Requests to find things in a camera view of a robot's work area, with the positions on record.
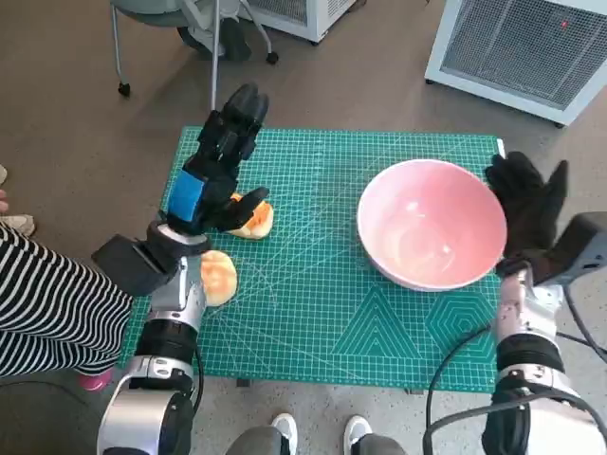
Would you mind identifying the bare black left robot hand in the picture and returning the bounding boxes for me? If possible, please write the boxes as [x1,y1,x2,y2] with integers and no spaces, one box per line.
[160,82,271,237]

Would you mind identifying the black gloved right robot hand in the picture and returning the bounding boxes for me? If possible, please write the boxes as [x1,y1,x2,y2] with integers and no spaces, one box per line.
[484,151,570,279]

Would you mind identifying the long striped toy bread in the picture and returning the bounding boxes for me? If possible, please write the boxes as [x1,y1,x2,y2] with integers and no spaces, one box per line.
[222,191,275,242]

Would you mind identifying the pink bowl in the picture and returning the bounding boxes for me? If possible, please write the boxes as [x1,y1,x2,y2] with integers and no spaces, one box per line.
[356,158,508,292]

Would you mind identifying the round toy bread bun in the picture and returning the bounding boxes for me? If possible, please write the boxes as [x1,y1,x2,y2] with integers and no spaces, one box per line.
[199,249,238,307]

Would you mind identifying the grey wheeled chair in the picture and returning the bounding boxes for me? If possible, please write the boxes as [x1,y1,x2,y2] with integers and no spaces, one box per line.
[108,0,280,125]

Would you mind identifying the white vented cabinet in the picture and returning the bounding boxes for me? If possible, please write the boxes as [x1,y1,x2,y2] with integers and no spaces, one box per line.
[241,0,357,46]

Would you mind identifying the white mesh-front cabinet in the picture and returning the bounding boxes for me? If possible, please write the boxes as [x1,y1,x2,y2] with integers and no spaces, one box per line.
[424,0,607,128]

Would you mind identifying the green cutting mat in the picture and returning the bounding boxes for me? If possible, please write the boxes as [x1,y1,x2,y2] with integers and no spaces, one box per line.
[116,125,505,393]

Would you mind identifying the beige shoe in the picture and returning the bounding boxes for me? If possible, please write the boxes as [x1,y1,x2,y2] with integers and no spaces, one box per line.
[0,214,37,237]

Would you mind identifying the pink shoe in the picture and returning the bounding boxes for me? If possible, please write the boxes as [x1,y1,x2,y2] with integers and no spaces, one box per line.
[78,368,115,392]

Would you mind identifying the white shoe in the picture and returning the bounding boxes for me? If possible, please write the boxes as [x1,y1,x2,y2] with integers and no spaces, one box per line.
[270,412,299,455]
[342,414,374,455]

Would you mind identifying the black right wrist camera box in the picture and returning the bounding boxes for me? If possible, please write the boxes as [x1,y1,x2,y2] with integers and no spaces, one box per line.
[530,211,607,288]

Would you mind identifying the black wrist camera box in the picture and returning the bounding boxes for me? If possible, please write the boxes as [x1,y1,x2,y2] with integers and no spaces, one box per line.
[530,211,607,288]
[91,234,170,298]

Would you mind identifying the black right camera cable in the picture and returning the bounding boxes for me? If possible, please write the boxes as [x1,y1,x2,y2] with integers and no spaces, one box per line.
[561,283,607,366]

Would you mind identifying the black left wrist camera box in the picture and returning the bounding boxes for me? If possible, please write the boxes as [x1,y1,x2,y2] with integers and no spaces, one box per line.
[91,234,170,298]

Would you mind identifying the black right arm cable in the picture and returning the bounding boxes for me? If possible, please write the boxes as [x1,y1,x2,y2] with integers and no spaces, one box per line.
[423,324,497,455]

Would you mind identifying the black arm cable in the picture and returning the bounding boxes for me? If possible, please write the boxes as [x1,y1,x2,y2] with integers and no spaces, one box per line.
[423,324,497,455]
[192,348,206,413]

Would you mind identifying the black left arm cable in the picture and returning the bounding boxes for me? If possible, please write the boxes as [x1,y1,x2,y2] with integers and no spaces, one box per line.
[192,348,206,413]

